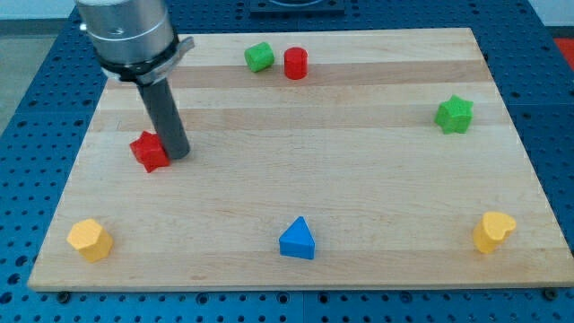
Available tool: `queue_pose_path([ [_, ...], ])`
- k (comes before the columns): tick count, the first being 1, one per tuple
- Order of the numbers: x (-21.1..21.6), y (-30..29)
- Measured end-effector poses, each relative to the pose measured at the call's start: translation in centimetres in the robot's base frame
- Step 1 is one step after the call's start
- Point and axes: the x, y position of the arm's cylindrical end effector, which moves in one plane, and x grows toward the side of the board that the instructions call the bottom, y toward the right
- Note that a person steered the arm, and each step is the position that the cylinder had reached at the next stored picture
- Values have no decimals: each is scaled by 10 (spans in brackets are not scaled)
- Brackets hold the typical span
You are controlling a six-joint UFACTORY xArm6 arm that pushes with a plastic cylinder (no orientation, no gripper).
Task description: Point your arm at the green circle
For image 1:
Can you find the yellow heart block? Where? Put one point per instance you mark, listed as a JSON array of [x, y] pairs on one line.
[[492, 230]]

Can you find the red star block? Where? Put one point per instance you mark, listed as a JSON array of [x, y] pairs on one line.
[[148, 151]]

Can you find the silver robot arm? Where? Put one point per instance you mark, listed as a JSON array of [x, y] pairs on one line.
[[134, 40]]

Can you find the wooden board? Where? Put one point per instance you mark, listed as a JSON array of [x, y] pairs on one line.
[[391, 201]]

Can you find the green cylinder block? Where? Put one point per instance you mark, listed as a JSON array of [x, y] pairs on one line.
[[259, 57]]

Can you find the red cylinder block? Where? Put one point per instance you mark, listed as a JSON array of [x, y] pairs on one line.
[[295, 63]]

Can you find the green star block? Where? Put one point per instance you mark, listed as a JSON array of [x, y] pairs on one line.
[[454, 115]]

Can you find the dark grey pointer rod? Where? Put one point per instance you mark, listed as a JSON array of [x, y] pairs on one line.
[[163, 112]]

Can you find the blue triangle block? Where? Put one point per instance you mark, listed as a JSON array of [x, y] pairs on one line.
[[297, 241]]

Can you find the yellow hexagon block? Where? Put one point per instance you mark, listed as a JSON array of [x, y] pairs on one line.
[[90, 240]]

